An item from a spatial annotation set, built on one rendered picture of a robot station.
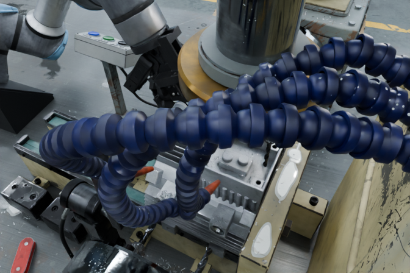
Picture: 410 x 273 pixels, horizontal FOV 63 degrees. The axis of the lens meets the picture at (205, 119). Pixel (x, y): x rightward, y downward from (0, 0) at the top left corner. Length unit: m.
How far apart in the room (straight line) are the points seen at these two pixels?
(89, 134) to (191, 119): 0.06
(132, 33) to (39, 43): 0.68
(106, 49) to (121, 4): 0.41
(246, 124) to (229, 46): 0.21
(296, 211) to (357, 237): 0.33
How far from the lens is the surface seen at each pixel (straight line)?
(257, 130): 0.16
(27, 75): 1.38
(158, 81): 0.56
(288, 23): 0.34
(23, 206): 0.92
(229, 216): 0.56
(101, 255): 0.47
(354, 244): 0.47
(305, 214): 0.79
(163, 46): 0.53
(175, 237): 0.77
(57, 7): 1.10
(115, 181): 0.25
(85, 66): 1.33
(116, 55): 0.90
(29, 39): 1.19
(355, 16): 0.91
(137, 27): 0.52
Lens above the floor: 1.57
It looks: 47 degrees down
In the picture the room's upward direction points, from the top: straight up
